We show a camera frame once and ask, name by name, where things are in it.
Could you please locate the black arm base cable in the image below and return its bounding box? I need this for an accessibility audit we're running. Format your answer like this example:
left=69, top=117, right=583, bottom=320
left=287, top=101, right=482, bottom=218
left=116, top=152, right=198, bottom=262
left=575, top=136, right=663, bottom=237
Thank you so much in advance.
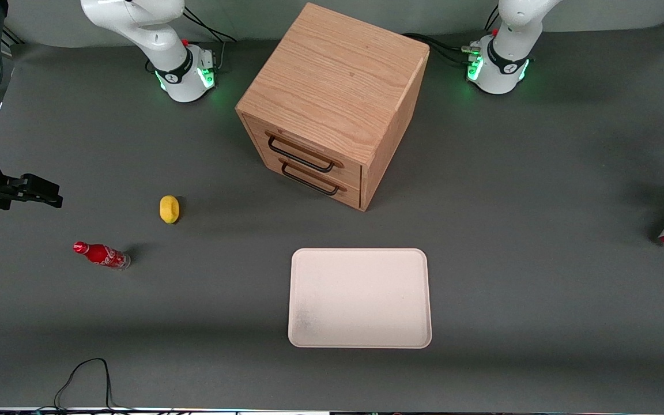
left=404, top=33, right=474, bottom=65
left=182, top=6, right=237, bottom=73

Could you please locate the red cola bottle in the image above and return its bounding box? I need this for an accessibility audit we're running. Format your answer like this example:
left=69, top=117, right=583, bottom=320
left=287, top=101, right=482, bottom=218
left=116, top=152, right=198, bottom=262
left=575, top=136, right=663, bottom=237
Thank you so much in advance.
left=73, top=241, right=131, bottom=270

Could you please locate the wooden drawer front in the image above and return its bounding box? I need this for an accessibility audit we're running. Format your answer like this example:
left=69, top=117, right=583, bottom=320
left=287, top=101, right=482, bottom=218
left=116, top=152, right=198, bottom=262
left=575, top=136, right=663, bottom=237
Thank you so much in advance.
left=243, top=114, right=363, bottom=188
left=249, top=141, right=363, bottom=210

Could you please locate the thin black looped cable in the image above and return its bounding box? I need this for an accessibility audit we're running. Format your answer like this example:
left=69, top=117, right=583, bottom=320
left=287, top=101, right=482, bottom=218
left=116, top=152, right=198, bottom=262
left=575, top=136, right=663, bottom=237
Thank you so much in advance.
left=35, top=357, right=137, bottom=413

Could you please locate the black metal drawer handle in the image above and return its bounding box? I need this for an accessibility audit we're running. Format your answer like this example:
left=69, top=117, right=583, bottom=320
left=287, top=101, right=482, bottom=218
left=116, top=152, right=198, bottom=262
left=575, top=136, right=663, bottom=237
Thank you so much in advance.
left=280, top=161, right=341, bottom=197
left=267, top=134, right=336, bottom=173

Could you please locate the wooden drawer cabinet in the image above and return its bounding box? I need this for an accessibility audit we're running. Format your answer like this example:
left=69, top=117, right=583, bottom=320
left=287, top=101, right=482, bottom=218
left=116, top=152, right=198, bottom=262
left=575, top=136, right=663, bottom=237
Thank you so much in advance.
left=235, top=2, right=431, bottom=213

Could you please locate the black right arm base cable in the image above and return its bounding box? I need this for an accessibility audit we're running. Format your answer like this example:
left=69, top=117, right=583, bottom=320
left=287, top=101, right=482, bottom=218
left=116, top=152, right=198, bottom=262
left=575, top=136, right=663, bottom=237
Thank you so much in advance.
left=182, top=6, right=237, bottom=73

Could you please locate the yellow lemon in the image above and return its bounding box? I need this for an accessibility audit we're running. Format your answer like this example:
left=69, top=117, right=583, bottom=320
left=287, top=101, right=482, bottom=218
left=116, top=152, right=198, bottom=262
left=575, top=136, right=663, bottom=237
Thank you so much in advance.
left=160, top=195, right=180, bottom=224

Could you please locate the black left arm base cable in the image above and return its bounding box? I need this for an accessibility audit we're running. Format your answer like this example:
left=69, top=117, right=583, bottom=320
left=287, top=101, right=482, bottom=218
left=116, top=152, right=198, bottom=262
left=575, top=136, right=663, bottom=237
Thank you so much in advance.
left=404, top=33, right=474, bottom=65

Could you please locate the cream plastic tray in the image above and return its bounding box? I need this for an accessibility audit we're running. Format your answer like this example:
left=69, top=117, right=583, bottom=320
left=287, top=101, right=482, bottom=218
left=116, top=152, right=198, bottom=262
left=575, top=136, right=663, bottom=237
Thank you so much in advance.
left=288, top=248, right=432, bottom=349

